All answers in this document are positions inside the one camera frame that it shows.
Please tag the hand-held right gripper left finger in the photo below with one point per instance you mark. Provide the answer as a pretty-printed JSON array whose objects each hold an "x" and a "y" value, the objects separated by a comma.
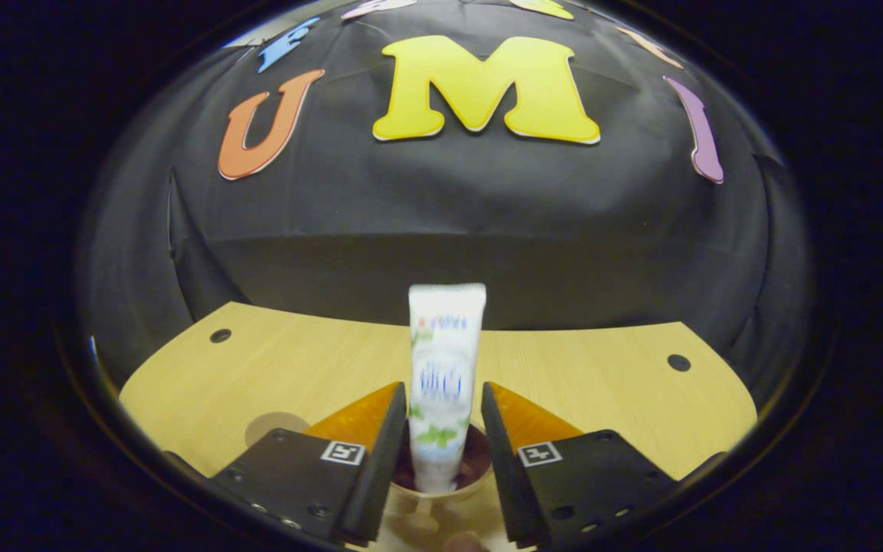
[{"x": 380, "y": 468}]

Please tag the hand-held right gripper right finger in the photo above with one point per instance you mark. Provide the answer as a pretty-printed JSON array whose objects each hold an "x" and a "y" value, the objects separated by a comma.
[{"x": 503, "y": 468}]

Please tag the beige cup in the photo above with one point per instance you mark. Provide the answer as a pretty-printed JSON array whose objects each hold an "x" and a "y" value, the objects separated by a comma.
[{"x": 441, "y": 500}]

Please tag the round brown coaster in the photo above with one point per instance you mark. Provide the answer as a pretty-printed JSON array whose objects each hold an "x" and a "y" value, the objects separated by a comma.
[{"x": 273, "y": 425}]

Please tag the white toothpaste tube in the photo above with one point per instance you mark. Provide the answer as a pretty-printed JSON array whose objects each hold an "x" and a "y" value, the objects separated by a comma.
[{"x": 445, "y": 360}]

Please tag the wooden desktop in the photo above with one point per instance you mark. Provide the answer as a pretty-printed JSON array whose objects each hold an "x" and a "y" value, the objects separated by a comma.
[{"x": 579, "y": 368}]

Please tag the black desk grommet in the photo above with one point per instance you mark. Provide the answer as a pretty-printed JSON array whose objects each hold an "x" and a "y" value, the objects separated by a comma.
[
  {"x": 678, "y": 362},
  {"x": 220, "y": 335}
]

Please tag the black backdrop cloth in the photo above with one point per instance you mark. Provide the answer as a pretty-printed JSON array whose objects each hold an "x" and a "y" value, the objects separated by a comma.
[{"x": 449, "y": 199}]

